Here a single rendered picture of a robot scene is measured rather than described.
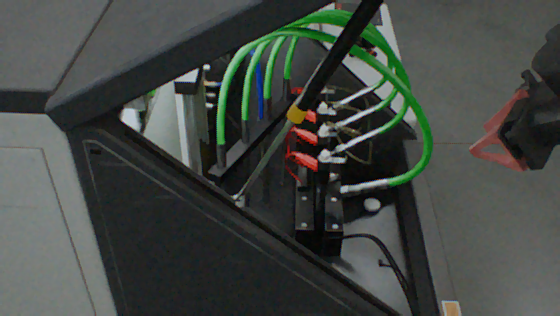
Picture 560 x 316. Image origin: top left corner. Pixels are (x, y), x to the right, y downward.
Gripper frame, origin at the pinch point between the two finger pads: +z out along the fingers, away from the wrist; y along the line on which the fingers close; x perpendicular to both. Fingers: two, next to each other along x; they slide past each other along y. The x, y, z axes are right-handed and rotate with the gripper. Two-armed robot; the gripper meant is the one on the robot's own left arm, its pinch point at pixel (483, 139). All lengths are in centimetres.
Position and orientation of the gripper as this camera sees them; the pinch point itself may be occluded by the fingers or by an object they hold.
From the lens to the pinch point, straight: 82.2
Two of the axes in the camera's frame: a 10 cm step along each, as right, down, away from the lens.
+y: -5.8, 6.7, -4.6
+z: -4.8, 1.7, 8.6
